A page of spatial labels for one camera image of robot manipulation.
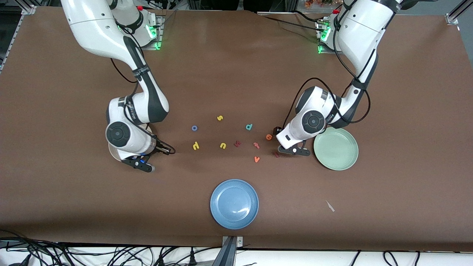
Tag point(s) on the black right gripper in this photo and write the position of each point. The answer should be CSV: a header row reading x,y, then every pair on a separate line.
x,y
161,147

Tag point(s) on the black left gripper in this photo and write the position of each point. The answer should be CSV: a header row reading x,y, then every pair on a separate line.
x,y
276,130

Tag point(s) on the yellow foam letter h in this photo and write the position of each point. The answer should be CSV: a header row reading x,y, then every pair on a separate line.
x,y
196,146

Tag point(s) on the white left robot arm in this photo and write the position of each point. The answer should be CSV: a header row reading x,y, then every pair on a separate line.
x,y
358,33

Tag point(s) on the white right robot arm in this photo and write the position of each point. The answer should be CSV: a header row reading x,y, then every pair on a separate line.
x,y
96,26

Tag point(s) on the dark red foam letter k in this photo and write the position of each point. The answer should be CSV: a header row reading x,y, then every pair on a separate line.
x,y
237,143

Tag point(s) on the beige brown plate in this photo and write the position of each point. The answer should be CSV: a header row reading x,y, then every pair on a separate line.
x,y
114,155

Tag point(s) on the light green plate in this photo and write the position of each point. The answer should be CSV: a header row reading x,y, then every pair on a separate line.
x,y
338,151

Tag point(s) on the blue plate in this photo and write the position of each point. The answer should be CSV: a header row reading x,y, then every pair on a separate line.
x,y
234,204

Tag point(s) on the small white paper scrap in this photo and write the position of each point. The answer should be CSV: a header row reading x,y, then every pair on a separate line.
x,y
330,206

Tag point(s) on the black power plug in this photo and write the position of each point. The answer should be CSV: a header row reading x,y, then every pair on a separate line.
x,y
161,261
191,257

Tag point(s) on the orange flowers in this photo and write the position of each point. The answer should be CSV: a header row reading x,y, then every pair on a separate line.
x,y
317,3

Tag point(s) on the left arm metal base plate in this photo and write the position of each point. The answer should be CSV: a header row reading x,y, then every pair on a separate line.
x,y
323,50

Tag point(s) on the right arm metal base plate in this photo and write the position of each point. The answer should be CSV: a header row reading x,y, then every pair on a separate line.
x,y
159,37

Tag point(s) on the grey metal camera mount bracket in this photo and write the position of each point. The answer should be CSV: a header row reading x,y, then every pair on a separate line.
x,y
229,253

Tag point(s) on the aluminium frame profile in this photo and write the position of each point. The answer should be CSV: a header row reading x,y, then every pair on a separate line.
x,y
29,10
452,17

